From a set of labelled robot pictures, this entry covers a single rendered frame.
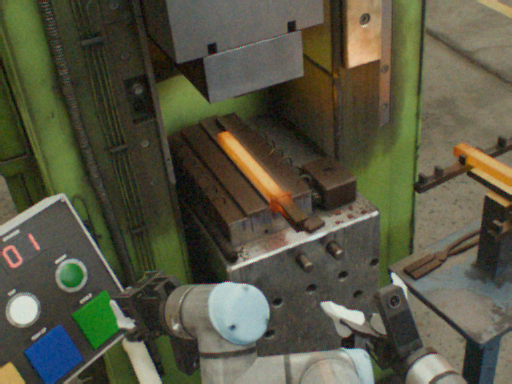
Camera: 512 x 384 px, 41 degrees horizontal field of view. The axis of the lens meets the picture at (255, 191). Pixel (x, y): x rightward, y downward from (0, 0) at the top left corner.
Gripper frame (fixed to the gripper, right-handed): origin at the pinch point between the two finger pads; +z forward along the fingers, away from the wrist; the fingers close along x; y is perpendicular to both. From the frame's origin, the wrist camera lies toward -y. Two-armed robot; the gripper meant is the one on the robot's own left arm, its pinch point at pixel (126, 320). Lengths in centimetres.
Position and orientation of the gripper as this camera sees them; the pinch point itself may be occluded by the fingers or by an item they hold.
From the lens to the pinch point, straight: 117.8
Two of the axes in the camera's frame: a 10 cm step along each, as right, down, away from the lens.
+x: -6.4, 5.0, -5.9
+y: -4.6, -8.6, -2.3
